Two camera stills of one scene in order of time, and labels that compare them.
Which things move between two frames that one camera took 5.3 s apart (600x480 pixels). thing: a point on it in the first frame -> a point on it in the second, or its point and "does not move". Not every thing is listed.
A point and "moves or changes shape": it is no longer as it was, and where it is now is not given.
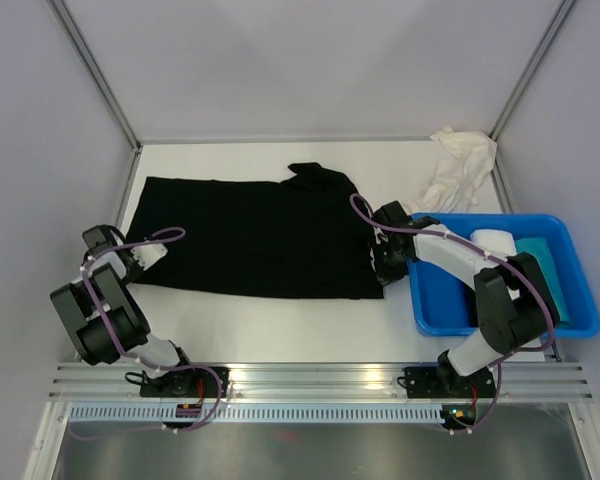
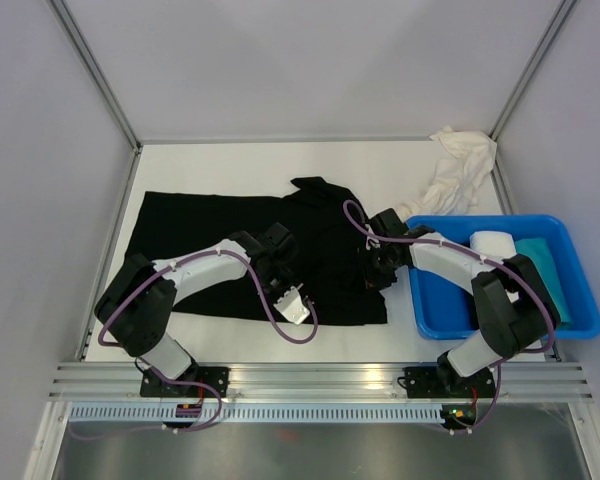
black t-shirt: (300, 238) moves or changes shape
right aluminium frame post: (498, 175) does not move
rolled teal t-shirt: (542, 248) does not move
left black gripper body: (134, 271) -> (275, 282)
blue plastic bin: (442, 306) does not move
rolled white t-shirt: (498, 241) does not move
